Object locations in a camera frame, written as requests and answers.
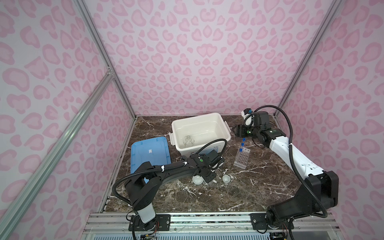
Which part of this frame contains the clear test tube rack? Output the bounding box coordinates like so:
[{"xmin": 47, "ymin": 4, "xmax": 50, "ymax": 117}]
[{"xmin": 234, "ymin": 146, "xmax": 251, "ymax": 170}]

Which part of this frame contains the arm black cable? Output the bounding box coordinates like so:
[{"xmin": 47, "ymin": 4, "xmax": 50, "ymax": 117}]
[
  {"xmin": 243, "ymin": 104, "xmax": 328, "ymax": 240},
  {"xmin": 111, "ymin": 138, "xmax": 228, "ymax": 208}
]

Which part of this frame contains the white plastic storage bin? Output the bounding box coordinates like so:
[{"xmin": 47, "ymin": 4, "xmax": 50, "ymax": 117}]
[{"xmin": 170, "ymin": 113, "xmax": 231, "ymax": 157}]

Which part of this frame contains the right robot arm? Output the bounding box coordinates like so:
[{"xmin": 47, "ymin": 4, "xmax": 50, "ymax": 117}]
[{"xmin": 235, "ymin": 108, "xmax": 339, "ymax": 231}]

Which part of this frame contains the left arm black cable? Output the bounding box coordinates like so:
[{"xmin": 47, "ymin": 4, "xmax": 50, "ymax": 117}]
[{"xmin": 111, "ymin": 138, "xmax": 228, "ymax": 208}]

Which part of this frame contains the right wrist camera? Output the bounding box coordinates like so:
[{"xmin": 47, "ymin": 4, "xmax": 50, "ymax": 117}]
[{"xmin": 241, "ymin": 108, "xmax": 253, "ymax": 120}]

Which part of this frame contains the blue plastic bin lid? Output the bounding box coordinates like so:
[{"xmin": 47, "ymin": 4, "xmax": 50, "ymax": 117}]
[{"xmin": 131, "ymin": 137, "xmax": 171, "ymax": 174}]

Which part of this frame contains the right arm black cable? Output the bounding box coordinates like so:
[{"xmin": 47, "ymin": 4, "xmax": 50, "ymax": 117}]
[{"xmin": 243, "ymin": 104, "xmax": 328, "ymax": 240}]

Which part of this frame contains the clear glass flask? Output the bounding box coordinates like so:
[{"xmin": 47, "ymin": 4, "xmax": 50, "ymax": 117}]
[{"xmin": 183, "ymin": 136, "xmax": 195, "ymax": 148}]

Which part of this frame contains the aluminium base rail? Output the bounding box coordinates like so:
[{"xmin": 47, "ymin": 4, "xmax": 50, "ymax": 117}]
[{"xmin": 81, "ymin": 212, "xmax": 344, "ymax": 240}]

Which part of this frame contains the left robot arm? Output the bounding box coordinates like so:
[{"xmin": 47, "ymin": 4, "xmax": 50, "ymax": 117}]
[{"xmin": 124, "ymin": 150, "xmax": 225, "ymax": 224}]

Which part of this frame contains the white funnel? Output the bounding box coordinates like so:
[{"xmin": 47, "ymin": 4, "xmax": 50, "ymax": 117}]
[{"xmin": 192, "ymin": 175, "xmax": 205, "ymax": 185}]

